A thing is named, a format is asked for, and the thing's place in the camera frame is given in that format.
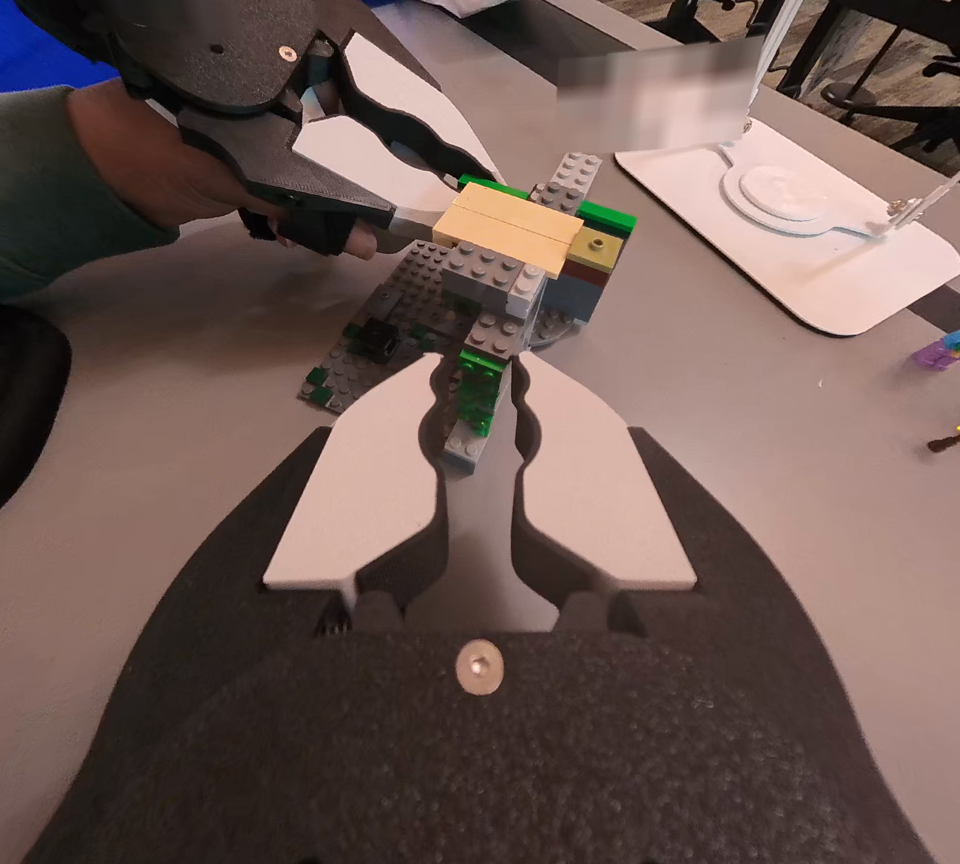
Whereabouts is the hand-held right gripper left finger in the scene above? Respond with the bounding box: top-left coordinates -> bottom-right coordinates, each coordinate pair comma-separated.
261,352 -> 455,610

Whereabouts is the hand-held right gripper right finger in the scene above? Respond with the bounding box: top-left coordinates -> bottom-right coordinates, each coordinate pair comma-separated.
507,351 -> 700,614

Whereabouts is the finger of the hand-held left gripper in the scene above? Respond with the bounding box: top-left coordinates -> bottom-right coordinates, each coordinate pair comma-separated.
328,30 -> 499,190
292,114 -> 465,240

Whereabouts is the grey green toy brick model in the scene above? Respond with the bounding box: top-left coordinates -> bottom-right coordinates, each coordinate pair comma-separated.
298,151 -> 639,479

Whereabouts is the person's left forearm green sleeve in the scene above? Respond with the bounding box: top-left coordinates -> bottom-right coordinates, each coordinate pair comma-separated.
0,84 -> 181,303

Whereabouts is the grey desk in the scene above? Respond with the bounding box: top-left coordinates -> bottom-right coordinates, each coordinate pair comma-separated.
0,0 -> 960,864

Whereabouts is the person's left hand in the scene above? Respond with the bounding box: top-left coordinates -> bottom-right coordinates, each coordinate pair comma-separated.
67,78 -> 381,259

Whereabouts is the blue plastic bin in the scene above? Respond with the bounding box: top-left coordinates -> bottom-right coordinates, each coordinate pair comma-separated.
0,0 -> 123,94

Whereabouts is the white book stand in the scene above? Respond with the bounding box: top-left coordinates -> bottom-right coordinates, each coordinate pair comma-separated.
615,0 -> 960,338

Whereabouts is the black rounded object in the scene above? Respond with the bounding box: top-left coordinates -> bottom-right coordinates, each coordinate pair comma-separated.
0,305 -> 74,509

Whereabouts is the green purple toy figure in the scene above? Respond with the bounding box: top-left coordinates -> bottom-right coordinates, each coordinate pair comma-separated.
913,328 -> 960,372

